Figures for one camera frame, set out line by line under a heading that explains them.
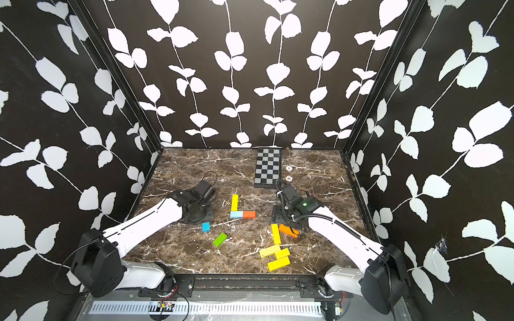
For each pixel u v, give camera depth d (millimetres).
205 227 781
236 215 933
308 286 732
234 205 954
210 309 701
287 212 592
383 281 391
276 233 875
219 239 858
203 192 663
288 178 1074
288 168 1115
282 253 820
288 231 882
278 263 797
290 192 636
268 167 1078
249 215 930
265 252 819
